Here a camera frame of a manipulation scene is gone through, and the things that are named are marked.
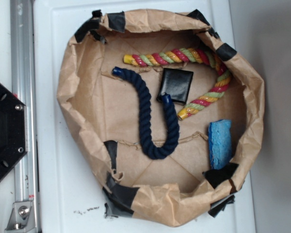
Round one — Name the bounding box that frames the aluminium extrusion rail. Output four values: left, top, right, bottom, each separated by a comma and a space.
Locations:
10, 0, 42, 233

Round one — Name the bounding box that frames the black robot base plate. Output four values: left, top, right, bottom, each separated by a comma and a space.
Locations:
0, 83, 27, 182

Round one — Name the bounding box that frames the dark blue rope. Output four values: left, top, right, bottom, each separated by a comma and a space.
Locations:
112, 67, 180, 160

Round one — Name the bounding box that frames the multicoloured twisted rope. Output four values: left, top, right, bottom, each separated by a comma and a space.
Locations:
123, 47, 232, 121

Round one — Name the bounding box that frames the metal corner bracket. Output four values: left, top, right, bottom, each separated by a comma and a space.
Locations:
5, 200, 35, 233

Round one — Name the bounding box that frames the brown paper bag bin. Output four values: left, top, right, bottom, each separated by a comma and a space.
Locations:
57, 9, 265, 227

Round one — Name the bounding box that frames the black square pouch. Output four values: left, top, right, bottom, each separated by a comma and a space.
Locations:
157, 68, 194, 105

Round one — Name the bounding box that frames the blue sponge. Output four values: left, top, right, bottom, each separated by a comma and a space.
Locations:
208, 119, 232, 169

